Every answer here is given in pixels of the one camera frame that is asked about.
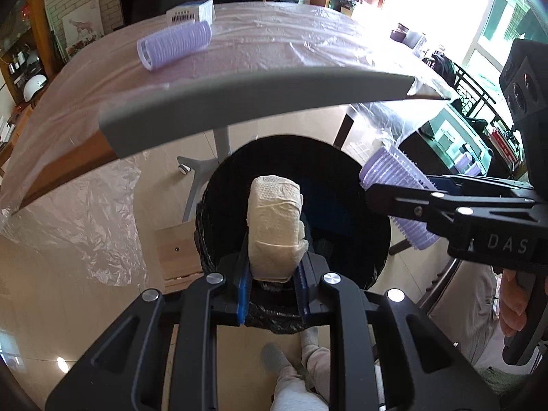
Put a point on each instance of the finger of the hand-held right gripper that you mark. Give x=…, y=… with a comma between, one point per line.
x=411, y=201
x=445, y=182

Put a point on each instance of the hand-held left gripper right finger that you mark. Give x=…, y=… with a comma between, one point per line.
x=303, y=295

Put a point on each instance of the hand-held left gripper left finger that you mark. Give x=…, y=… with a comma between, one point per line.
x=243, y=291

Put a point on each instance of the purple hair roller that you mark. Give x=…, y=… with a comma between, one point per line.
x=398, y=188
x=175, y=45

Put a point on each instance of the black trash bin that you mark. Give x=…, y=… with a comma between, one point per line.
x=342, y=205

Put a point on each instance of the cream tissue pack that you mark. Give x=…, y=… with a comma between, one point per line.
x=276, y=227

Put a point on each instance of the person's right hand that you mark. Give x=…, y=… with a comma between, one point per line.
x=511, y=304

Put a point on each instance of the row of red books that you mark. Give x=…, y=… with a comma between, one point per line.
x=505, y=143

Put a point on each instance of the black storage box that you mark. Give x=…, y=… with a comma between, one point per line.
x=449, y=141

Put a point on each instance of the black metal chair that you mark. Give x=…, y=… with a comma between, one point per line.
x=466, y=85

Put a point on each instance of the person's left leg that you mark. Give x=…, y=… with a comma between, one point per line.
x=299, y=381

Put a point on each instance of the person's leg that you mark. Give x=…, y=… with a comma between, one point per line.
x=299, y=381
x=471, y=308

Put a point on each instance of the person's right leg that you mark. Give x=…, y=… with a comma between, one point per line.
x=471, y=308

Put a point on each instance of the grey table leg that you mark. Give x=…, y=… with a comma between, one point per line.
x=214, y=154

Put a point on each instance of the clear plastic table cover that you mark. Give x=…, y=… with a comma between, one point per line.
x=107, y=94

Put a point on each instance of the white medicine box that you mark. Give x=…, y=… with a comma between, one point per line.
x=190, y=10

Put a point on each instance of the white helmet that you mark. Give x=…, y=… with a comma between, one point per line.
x=35, y=87

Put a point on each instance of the framed horse picture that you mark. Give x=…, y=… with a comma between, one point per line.
x=81, y=30

